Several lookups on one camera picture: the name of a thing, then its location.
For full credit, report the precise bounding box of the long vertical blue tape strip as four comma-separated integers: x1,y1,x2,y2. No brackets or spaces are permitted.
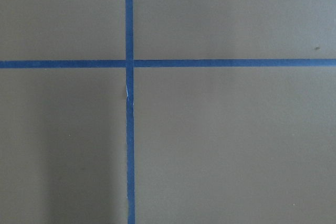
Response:
125,0,135,224

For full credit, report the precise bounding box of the brown paper table cover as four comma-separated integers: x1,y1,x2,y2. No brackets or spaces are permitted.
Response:
1,0,335,223

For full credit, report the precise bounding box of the long horizontal blue tape strip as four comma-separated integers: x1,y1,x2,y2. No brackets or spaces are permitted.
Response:
1,59,335,69

